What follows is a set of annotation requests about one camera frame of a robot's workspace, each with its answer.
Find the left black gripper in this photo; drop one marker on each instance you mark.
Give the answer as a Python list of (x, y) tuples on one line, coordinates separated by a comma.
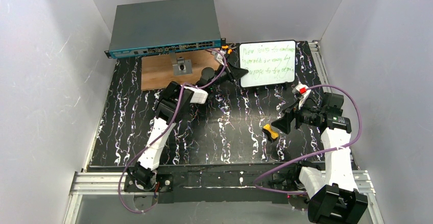
[(222, 70)]

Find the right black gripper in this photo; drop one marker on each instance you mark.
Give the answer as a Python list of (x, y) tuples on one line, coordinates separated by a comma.
[(290, 120)]

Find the yellow whiteboard eraser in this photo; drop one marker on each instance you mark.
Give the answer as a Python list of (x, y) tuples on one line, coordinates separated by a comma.
[(271, 135)]

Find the white dry-erase board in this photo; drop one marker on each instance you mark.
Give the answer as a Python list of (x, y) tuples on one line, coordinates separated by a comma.
[(268, 63)]

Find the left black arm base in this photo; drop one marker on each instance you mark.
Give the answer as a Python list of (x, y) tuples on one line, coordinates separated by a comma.
[(156, 182)]

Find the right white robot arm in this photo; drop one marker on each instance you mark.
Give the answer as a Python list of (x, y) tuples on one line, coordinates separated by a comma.
[(334, 198)]

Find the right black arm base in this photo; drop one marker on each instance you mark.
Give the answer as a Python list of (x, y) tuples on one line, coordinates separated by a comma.
[(287, 182)]

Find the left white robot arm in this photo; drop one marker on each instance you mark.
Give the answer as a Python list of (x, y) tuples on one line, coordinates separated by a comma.
[(174, 100)]

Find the black marble pattern mat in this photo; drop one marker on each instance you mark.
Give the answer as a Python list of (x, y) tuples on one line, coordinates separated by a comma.
[(227, 129)]

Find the brown wooden board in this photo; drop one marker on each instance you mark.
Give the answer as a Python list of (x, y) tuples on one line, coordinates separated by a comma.
[(157, 71)]

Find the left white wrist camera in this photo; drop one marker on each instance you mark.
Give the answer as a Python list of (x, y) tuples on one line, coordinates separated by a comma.
[(219, 56)]

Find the orange handled pliers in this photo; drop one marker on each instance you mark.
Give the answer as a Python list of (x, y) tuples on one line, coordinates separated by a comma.
[(228, 49)]

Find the grey metal bracket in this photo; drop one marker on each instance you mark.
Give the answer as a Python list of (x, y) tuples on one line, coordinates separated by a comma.
[(181, 66)]

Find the grey network switch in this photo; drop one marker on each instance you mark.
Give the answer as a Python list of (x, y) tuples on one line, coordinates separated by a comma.
[(163, 27)]

